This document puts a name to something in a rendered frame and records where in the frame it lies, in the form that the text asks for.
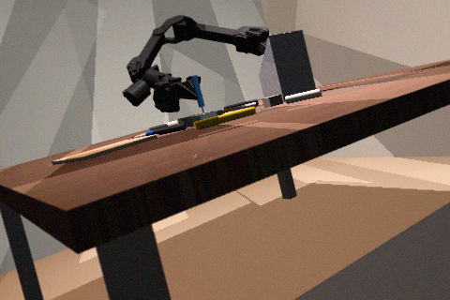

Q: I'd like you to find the blue stylus with tan tip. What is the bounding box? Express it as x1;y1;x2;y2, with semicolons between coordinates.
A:
191;75;204;113

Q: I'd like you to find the yellow rod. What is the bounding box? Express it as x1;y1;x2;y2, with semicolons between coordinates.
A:
193;107;256;129

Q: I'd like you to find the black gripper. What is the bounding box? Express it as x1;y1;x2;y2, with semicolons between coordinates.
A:
153;73;198;104

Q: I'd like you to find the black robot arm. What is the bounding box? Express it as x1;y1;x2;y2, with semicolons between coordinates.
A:
123;15;269;113

